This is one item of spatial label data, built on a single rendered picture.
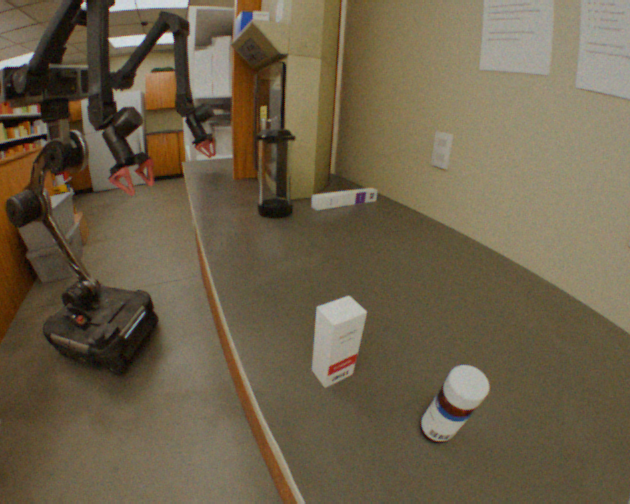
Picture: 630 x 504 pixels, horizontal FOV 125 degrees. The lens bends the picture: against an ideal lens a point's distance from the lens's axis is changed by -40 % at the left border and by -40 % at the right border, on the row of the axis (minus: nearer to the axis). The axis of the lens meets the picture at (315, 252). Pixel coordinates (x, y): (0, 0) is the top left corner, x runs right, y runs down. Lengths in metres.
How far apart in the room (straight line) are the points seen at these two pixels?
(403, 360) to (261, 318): 0.21
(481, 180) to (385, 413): 0.70
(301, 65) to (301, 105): 0.13
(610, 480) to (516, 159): 0.70
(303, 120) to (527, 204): 0.70
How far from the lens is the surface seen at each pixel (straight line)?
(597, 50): 0.82
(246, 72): 1.25
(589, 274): 0.79
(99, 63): 0.90
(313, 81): 0.93
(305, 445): 0.31
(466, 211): 0.90
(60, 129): 1.43
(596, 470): 0.45
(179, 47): 1.33
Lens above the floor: 1.22
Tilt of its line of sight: 28 degrees down
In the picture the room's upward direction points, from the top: 4 degrees clockwise
